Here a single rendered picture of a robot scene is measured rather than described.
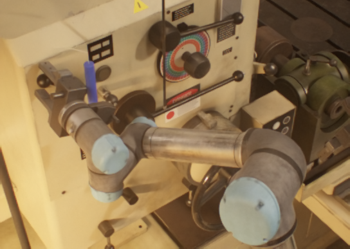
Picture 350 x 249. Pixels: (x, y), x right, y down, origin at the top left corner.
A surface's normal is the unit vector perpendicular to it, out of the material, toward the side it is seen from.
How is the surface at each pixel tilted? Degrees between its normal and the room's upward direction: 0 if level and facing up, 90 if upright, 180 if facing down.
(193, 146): 54
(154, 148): 67
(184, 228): 0
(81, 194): 90
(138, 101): 90
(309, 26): 0
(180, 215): 0
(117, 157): 90
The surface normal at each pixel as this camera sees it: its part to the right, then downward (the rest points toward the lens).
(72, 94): 0.59, 0.56
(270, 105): 0.00, -0.72
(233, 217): -0.52, 0.49
